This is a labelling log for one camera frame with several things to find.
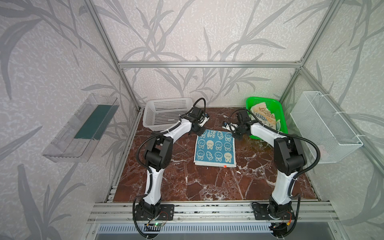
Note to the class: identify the right circuit board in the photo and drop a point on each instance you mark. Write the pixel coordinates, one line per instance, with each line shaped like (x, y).
(281, 230)

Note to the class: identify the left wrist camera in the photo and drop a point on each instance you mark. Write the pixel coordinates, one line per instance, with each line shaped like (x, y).
(205, 117)

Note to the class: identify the circuit board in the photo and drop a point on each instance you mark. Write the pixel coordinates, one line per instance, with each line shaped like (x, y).
(281, 230)
(154, 226)

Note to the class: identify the beige crumpled towel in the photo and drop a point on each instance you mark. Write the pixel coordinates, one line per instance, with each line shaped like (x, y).
(265, 116)

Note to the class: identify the left circuit board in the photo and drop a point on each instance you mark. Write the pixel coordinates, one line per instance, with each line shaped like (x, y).
(154, 226)

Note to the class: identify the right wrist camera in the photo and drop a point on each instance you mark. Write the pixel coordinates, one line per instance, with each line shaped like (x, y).
(228, 126)

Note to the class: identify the blue bunny pattern towel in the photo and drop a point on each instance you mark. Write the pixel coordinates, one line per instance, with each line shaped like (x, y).
(215, 149)

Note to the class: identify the green plastic basket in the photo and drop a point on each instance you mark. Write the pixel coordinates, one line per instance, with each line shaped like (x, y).
(273, 105)

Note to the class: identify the black mounting plate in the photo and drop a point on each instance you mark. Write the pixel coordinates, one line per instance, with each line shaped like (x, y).
(264, 211)
(163, 212)

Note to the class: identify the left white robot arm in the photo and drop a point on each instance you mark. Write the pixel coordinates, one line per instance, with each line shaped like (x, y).
(155, 154)

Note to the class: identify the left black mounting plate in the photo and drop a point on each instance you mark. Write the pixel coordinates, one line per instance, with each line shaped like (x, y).
(163, 212)

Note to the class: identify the pink object in wire basket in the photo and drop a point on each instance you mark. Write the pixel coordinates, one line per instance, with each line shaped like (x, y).
(322, 150)

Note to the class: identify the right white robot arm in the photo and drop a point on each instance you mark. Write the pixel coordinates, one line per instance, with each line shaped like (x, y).
(288, 158)

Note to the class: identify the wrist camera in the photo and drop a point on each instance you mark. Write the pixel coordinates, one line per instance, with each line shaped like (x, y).
(205, 117)
(228, 126)

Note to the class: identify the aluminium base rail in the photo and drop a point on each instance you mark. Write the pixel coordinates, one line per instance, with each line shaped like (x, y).
(203, 217)

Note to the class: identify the white plastic perforated basket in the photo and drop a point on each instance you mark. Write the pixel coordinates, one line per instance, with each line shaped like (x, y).
(164, 113)

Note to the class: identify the white wire mesh basket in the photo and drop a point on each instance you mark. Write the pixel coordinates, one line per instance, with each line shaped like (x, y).
(318, 121)

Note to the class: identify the clear plastic wall tray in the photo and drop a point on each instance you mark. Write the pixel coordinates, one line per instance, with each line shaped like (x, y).
(78, 139)

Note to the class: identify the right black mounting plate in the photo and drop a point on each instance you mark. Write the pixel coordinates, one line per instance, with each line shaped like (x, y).
(264, 211)

